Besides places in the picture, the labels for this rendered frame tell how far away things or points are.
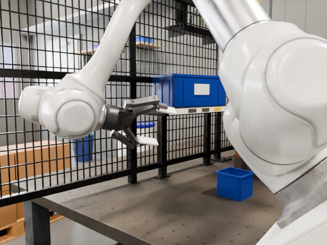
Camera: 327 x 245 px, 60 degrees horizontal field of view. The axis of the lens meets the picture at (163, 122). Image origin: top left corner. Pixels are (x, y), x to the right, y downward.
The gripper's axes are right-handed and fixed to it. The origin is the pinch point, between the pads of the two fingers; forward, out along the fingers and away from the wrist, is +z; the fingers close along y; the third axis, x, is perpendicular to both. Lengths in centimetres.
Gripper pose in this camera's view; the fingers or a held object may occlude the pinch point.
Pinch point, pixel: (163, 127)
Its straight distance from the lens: 90.7
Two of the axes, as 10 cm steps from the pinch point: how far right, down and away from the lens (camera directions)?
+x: 2.7, 6.6, -7.0
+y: -4.3, 7.4, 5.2
